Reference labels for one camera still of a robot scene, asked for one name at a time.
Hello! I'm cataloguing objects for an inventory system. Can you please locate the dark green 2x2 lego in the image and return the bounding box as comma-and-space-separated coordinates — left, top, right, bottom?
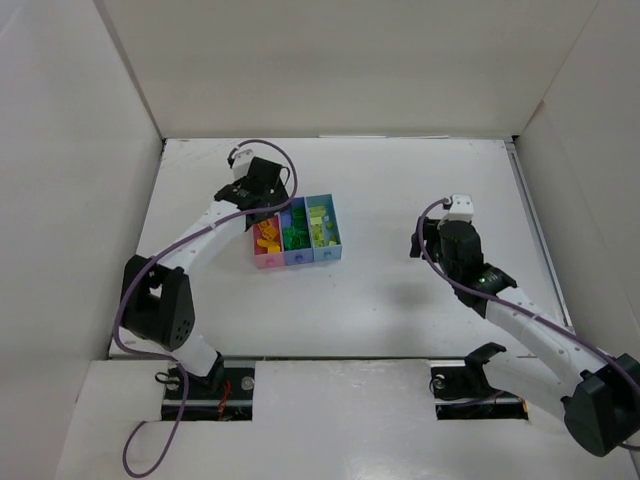
292, 208, 306, 220

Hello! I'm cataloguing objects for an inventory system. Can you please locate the light blue container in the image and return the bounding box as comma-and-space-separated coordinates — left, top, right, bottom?
304, 194, 342, 262

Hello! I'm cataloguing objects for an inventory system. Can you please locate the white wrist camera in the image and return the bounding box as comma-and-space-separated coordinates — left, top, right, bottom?
228, 148, 255, 180
442, 194, 474, 223

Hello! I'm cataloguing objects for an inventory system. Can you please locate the purple container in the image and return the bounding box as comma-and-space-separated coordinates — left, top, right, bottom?
279, 197, 313, 266

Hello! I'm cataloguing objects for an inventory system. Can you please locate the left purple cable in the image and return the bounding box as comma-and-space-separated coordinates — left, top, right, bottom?
112, 139, 300, 475

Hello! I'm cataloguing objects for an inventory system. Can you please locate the lime 2x2 lego brick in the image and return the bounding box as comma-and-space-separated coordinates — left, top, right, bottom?
308, 205, 327, 225

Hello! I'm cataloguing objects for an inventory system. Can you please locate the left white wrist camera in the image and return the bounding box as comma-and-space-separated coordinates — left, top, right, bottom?
228, 148, 255, 180

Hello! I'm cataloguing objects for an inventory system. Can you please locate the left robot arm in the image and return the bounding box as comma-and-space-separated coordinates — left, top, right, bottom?
117, 156, 293, 390

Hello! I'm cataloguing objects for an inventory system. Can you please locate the orange printed lego plate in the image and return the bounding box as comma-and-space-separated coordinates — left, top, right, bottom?
257, 220, 279, 241

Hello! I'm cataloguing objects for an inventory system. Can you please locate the purple cable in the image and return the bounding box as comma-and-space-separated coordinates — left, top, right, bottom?
417, 198, 640, 449
112, 139, 300, 475

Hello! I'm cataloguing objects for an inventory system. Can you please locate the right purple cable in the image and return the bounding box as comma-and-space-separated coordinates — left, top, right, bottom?
417, 198, 640, 449

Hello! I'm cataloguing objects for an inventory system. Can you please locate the light green square lego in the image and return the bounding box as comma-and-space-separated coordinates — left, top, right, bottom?
311, 224, 331, 248

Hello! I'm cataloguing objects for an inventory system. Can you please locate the dark green lego plate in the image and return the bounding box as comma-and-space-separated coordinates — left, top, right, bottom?
282, 226, 311, 251

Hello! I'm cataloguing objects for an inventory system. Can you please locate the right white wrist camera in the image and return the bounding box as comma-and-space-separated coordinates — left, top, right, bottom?
442, 194, 474, 223

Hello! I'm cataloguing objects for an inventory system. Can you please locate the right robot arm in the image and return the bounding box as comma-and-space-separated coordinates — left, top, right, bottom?
410, 217, 639, 457

